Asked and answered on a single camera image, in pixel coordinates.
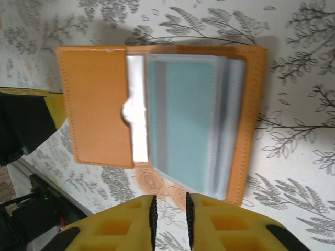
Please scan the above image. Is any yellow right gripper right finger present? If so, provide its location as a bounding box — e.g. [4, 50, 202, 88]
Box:
[185, 192, 312, 251]

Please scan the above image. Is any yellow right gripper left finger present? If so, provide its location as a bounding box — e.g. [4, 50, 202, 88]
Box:
[60, 195, 158, 251]

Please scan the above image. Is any orange leather card holder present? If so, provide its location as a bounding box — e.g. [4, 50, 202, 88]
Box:
[56, 45, 267, 205]

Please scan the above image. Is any white card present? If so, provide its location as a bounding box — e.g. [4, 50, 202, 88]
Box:
[125, 54, 150, 163]

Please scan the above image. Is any teal card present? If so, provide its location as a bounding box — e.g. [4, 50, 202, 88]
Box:
[153, 61, 215, 186]

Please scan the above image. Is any floral table covering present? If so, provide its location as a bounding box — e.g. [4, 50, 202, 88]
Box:
[0, 0, 335, 251]

